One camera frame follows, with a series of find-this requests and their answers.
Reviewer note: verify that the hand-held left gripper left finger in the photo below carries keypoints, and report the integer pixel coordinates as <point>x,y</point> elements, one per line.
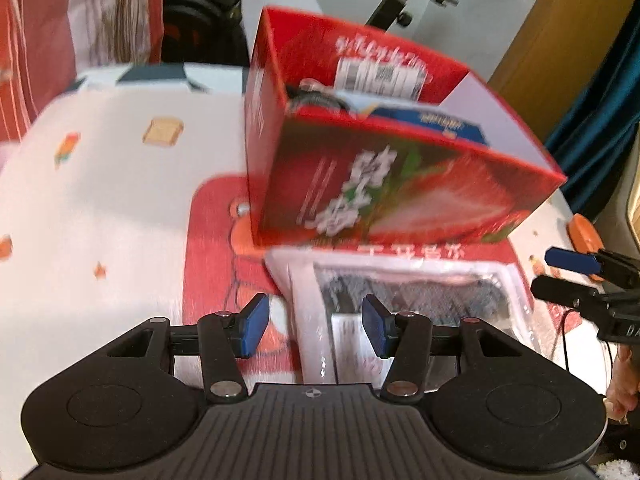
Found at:
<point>255,325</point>

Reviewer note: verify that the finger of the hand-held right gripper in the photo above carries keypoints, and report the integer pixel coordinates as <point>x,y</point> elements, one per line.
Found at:
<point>565,258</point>
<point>560,292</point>

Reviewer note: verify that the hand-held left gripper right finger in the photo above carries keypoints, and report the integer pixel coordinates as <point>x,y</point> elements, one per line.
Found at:
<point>376,326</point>

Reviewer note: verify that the clear packet of grey cloth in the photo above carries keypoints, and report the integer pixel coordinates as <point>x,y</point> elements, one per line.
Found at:
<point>425,290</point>

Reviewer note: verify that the red strawberry print box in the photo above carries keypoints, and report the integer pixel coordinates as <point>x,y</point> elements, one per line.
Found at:
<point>400,200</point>

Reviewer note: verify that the person's right hand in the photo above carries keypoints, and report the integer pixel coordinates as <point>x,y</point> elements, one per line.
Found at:
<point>622,385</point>

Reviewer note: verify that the orange disc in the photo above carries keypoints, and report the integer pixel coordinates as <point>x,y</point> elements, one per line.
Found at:
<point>582,232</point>

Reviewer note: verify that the cream padded chair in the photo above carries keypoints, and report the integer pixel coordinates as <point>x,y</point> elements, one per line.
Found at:
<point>634,210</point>

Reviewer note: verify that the teal curtain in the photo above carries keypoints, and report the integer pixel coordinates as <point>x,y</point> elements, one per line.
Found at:
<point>600,135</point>

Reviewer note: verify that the white fuzzy cloth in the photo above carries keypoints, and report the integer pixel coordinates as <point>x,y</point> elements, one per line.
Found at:
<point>620,469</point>

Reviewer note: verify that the blue packet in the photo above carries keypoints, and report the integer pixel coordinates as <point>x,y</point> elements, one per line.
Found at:
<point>430,120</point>

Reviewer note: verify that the wooden door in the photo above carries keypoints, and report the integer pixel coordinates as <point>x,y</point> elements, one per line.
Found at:
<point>560,35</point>

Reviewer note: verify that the dark item in clear wrap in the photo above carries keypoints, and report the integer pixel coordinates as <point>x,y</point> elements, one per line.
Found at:
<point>312,99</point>

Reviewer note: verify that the black exercise bike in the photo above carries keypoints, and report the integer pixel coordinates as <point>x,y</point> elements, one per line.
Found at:
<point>200,10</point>

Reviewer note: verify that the red plant print backdrop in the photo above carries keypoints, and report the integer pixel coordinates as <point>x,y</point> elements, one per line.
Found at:
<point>40,35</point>

